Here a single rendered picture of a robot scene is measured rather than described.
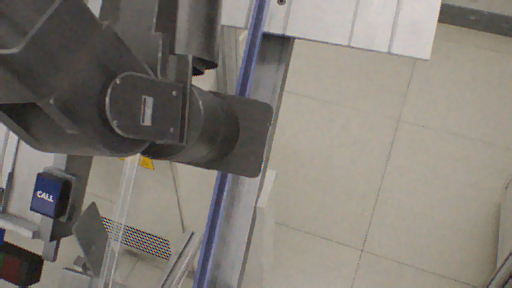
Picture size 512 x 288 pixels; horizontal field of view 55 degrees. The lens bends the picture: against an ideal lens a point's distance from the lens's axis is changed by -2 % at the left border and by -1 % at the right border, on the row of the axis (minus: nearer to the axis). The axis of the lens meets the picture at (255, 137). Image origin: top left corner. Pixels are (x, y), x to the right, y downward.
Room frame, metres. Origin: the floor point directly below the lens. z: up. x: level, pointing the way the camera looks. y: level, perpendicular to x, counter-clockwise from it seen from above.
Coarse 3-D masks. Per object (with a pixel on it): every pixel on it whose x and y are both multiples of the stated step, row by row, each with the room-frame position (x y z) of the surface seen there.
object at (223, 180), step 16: (256, 0) 0.46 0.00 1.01; (256, 16) 0.45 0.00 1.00; (256, 32) 0.44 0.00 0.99; (256, 48) 0.42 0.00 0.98; (256, 64) 0.42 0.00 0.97; (240, 80) 0.40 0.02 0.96; (224, 176) 0.33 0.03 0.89; (224, 192) 0.32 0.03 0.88; (224, 208) 0.31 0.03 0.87; (208, 224) 0.29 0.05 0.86; (208, 240) 0.28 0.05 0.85; (208, 256) 0.27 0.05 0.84; (208, 272) 0.26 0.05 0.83
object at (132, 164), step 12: (132, 156) 0.36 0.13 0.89; (132, 168) 0.35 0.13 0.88; (132, 180) 0.34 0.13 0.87; (120, 192) 0.33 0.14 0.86; (132, 192) 0.33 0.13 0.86; (120, 204) 0.32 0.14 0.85; (120, 216) 0.31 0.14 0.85; (120, 228) 0.30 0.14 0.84; (108, 240) 0.29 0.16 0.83; (120, 240) 0.29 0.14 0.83; (108, 252) 0.28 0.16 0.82; (120, 252) 0.29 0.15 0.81; (108, 264) 0.27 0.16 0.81; (108, 276) 0.26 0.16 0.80
